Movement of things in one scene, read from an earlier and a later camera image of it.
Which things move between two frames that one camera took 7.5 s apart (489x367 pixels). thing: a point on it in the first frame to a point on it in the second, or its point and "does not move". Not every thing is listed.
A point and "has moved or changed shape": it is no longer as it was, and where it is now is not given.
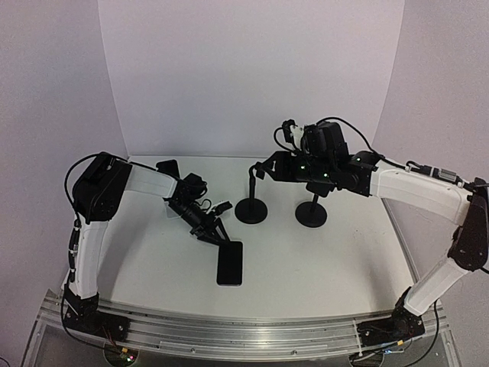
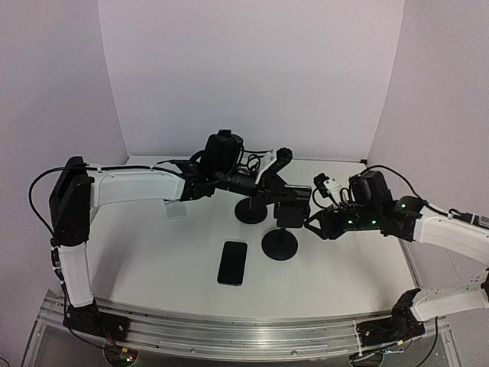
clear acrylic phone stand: [169, 212] does not move
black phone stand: [251, 210] does not move
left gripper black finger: [220, 230] to [271, 180]
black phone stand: [312, 214] to [280, 245]
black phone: [230, 264] does not move
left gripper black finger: [216, 235] to [294, 196]
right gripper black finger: [281, 166] to [320, 219]
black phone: [321, 189] has moved or changed shape
